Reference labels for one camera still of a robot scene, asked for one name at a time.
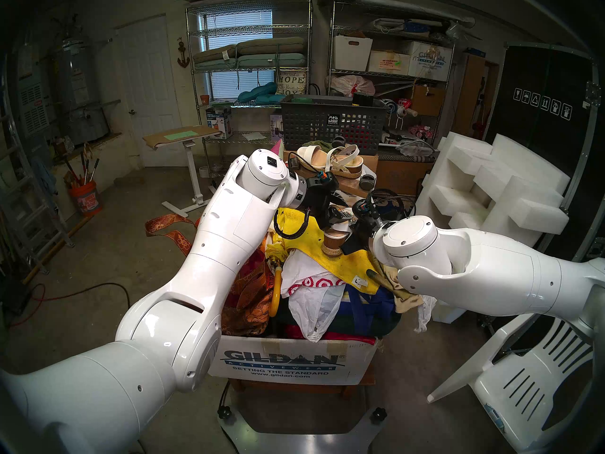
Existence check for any yellow terry towel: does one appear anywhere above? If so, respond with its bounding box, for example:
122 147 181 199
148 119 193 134
272 207 381 295

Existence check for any grey water heater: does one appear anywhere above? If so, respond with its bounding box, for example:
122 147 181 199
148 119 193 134
57 37 110 144

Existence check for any white labelled cardboard box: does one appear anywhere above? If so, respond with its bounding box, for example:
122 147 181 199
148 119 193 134
368 50 411 75

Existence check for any red extension cord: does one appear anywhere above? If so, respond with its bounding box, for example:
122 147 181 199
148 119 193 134
9 282 133 327

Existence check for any orange plastic bucket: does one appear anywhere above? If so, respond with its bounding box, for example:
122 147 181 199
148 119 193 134
69 180 101 216

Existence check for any large Gildan cardboard box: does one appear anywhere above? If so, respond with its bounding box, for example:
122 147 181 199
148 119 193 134
208 335 379 386

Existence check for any small Gildan cardboard box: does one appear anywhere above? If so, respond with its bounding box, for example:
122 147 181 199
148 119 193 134
409 41 454 82

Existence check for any white foam packing block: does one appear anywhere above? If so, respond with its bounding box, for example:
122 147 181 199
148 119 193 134
416 131 571 248

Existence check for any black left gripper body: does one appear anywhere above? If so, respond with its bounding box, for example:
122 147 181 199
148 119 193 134
302 174 340 218

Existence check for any chrome wire shelf rack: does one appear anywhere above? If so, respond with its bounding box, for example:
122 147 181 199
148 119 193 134
328 0 457 144
185 0 315 158

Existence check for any black plastic mesh basket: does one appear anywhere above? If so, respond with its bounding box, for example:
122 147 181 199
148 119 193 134
280 95 389 156

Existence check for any white rolling overbed table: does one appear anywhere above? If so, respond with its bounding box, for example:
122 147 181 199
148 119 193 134
143 125 224 218

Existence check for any black flight case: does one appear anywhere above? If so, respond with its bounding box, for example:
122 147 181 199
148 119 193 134
482 43 605 262

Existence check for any white plastic chair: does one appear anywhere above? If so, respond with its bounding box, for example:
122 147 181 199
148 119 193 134
427 311 596 454

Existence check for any blue fabric bag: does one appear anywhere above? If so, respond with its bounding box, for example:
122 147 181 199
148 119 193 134
340 285 402 338

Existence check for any teal cushion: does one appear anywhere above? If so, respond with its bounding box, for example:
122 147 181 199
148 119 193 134
236 82 286 105

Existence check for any yellow folded umbrella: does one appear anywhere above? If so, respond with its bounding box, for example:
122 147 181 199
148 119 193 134
264 238 286 316

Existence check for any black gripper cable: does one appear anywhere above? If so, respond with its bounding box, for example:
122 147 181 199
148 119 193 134
273 206 311 241
366 188 417 222

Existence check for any blue white product box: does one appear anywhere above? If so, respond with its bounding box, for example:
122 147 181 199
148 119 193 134
206 107 234 140

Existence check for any crumpled white plastic scrap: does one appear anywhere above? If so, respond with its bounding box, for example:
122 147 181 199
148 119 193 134
415 295 438 334

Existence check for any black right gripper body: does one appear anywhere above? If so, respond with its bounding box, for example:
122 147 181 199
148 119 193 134
352 199 381 234

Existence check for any low brown wooden cabinet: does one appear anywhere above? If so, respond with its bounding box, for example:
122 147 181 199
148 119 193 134
376 148 438 196

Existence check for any grey furnace cabinet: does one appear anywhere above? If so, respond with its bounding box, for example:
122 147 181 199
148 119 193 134
17 75 55 137

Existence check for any HOPE word sign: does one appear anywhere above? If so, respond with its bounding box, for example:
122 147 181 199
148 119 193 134
276 70 308 96

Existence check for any white strappy wedge sandal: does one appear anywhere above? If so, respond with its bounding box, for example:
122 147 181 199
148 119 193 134
296 144 364 180
321 217 354 257

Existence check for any white box with handle hole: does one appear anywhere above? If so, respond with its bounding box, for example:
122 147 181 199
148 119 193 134
334 35 374 72

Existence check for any orange brocade fabric strip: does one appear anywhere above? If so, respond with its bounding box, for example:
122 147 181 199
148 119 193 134
144 213 199 257

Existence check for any pink white plastic bag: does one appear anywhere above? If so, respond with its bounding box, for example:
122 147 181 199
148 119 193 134
331 75 376 97

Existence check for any grey metal ladder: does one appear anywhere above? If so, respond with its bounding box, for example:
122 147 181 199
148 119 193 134
0 79 76 274

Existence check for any khaki seat cushion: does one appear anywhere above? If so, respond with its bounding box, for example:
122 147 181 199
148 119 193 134
193 37 307 65

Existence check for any tan green-tipped work glove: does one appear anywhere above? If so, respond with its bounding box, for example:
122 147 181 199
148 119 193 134
366 264 426 314

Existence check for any red orange floral bag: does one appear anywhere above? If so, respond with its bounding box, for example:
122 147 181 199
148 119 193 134
221 254 275 336

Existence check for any window with white blinds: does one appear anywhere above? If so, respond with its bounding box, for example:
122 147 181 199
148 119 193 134
201 9 275 100

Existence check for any white Target plastic bag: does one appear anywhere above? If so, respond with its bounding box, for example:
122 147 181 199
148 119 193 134
280 250 348 342

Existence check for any sage green seat cushion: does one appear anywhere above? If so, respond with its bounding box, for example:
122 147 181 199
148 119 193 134
195 52 308 71

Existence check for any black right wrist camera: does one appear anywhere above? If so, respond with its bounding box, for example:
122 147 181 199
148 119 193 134
339 228 372 256

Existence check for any brown cardboard storage box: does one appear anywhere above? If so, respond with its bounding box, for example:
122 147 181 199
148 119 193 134
411 84 447 118

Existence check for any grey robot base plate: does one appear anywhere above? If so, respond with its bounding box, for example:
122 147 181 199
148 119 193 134
216 406 388 454

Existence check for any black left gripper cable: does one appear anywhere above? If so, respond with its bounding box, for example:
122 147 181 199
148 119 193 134
273 206 311 241

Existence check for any white panel door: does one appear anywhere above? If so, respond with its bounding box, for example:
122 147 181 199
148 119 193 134
114 14 185 169

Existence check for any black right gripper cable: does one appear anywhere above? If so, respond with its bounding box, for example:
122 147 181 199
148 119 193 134
366 188 417 222

